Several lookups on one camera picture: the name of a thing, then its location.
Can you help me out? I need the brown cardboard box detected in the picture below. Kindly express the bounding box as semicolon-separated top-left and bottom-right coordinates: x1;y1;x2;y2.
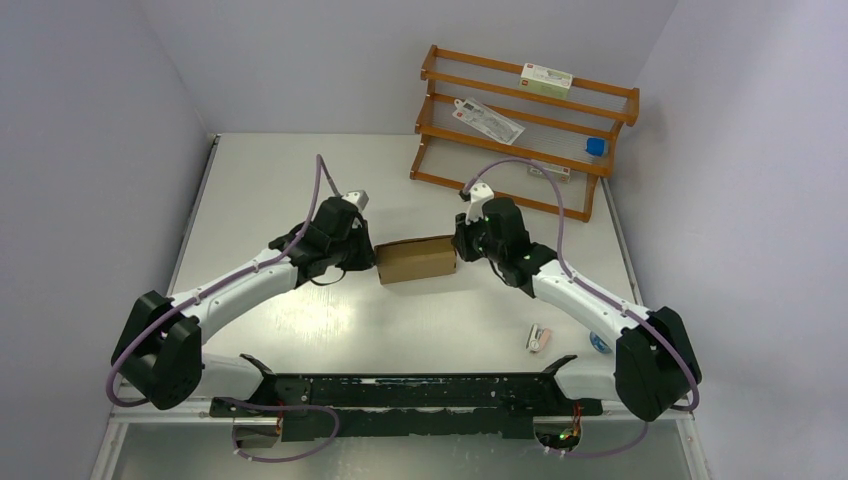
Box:
375;235;457;285

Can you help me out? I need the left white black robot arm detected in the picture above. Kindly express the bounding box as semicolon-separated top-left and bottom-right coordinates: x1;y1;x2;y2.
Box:
107;190;375;416

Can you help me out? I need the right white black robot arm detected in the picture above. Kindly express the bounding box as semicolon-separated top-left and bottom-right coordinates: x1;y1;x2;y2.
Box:
452;197;702;422

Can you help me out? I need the small white box lower shelf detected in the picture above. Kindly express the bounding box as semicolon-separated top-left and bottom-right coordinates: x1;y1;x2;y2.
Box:
527;161;571;183

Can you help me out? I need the white green box top shelf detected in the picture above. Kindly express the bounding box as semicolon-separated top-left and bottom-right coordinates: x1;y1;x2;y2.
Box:
518;63;574;100

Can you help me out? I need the orange wooden shelf rack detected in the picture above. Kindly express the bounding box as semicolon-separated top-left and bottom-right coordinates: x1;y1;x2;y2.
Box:
409;45;640;222

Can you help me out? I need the small pink white stapler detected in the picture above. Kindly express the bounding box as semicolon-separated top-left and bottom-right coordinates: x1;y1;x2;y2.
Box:
526;323;552;354

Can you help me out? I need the clear plastic packet with label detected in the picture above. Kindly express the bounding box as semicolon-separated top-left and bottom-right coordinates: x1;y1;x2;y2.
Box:
452;97;525;145

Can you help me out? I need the blue cap bottle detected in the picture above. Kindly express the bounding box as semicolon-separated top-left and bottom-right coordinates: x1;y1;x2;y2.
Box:
585;137;608;157

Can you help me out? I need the blue white round tin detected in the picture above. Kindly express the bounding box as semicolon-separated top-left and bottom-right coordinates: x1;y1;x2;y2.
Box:
589;332;613;355

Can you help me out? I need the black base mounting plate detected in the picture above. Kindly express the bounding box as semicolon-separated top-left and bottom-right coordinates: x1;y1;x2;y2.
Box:
210;372;604;444

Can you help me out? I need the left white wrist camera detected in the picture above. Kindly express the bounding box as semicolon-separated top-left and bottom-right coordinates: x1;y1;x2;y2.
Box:
342;190;369;212

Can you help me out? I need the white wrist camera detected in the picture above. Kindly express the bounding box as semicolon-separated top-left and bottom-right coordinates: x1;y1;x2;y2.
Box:
342;190;369;212
465;182;495;225

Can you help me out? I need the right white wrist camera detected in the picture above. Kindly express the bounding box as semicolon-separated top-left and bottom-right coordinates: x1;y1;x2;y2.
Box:
465;182;495;225

